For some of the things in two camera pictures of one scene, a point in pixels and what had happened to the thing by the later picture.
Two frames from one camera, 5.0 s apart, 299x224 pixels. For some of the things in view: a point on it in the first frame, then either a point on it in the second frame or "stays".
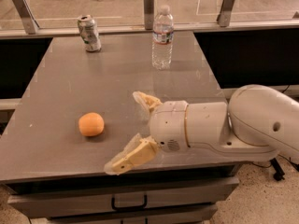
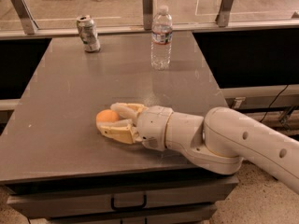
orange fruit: [91, 124] → [106, 116]
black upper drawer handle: [128, 208] stays
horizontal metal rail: [148, 29] stays
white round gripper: [169, 125] → [154, 125]
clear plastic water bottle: [163, 39] stays
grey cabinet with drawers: [78, 112] stays
